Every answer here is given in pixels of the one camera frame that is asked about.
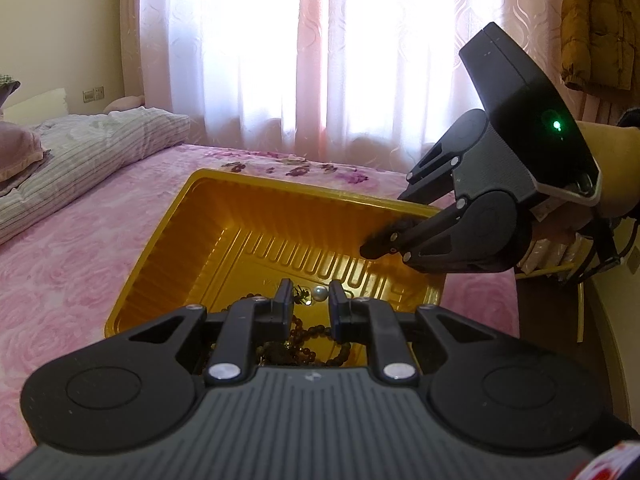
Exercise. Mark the mustard yellow jacket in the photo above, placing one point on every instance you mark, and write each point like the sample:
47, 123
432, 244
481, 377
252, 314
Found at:
600, 20

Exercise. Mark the yellow plastic tray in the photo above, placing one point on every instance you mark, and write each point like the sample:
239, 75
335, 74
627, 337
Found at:
225, 210

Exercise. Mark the pink floral blanket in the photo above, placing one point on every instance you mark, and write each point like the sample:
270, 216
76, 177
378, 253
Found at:
75, 270

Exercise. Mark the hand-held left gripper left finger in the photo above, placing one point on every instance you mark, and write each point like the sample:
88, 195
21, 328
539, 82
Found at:
284, 305

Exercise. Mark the cream curved furniture panel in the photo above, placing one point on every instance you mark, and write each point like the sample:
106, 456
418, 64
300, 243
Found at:
620, 335

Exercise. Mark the red white patterned cloth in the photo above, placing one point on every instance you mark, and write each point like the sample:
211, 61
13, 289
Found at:
617, 462

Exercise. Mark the pink sheer curtain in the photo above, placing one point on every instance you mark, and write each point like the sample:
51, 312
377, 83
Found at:
250, 60

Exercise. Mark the small pink cushion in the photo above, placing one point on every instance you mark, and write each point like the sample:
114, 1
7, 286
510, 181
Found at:
125, 104

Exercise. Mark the striped folded quilt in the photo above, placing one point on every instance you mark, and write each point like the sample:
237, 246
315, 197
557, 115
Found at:
90, 155

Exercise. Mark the white pearl bead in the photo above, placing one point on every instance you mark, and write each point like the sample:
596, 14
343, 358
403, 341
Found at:
319, 294

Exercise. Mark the purple pillow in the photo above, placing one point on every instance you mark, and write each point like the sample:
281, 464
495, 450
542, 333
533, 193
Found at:
17, 150

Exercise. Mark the wall socket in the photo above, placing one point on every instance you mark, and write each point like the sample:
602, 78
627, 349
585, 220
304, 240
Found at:
93, 94

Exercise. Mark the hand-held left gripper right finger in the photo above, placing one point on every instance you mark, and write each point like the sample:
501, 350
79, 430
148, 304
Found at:
334, 310

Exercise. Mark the person's right hand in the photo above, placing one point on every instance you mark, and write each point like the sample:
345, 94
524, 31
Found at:
555, 230

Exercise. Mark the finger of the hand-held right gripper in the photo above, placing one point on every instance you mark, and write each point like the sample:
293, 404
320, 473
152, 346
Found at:
430, 240
430, 192

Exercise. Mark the small dark charm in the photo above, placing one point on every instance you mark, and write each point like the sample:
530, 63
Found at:
302, 296

